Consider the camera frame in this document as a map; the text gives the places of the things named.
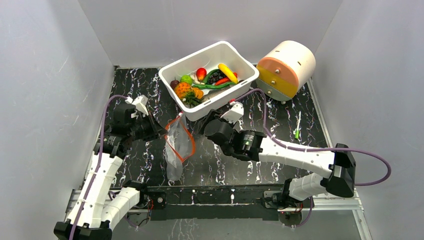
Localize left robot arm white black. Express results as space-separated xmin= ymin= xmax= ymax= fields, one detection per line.
xmin=53 ymin=103 xmax=167 ymax=240

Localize round pastel drawer cabinet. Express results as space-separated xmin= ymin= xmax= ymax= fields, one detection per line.
xmin=256 ymin=40 xmax=316 ymax=103

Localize green toy lime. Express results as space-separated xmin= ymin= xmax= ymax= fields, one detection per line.
xmin=180 ymin=74 xmax=193 ymax=85

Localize red toy chili pepper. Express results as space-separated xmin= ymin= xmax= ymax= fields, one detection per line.
xmin=214 ymin=77 xmax=236 ymax=87

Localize yellow toy banana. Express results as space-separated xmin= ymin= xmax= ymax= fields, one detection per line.
xmin=218 ymin=63 xmax=238 ymax=84

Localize green white pen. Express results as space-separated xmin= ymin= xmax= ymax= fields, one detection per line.
xmin=294 ymin=111 xmax=302 ymax=140

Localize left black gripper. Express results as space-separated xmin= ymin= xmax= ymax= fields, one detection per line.
xmin=128 ymin=110 xmax=168 ymax=142

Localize green toy bean pod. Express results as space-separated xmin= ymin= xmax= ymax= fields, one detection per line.
xmin=191 ymin=81 xmax=236 ymax=90

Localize dark brown toy plum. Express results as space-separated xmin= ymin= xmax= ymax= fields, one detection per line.
xmin=169 ymin=78 xmax=180 ymax=89

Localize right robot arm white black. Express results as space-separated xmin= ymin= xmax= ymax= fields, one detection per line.
xmin=200 ymin=110 xmax=356 ymax=207

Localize white plastic bin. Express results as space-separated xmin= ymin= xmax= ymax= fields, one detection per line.
xmin=158 ymin=41 xmax=259 ymax=121

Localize orange toy pineapple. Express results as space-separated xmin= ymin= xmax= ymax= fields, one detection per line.
xmin=173 ymin=82 xmax=204 ymax=107

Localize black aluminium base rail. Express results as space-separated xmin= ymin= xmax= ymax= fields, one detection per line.
xmin=66 ymin=183 xmax=364 ymax=223

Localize clear zip bag orange zipper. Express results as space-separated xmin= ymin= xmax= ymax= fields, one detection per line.
xmin=164 ymin=112 xmax=196 ymax=182

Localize dark toy grapes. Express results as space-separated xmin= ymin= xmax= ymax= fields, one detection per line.
xmin=206 ymin=69 xmax=226 ymax=85

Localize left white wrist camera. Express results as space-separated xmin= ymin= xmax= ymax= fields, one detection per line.
xmin=124 ymin=95 xmax=149 ymax=116

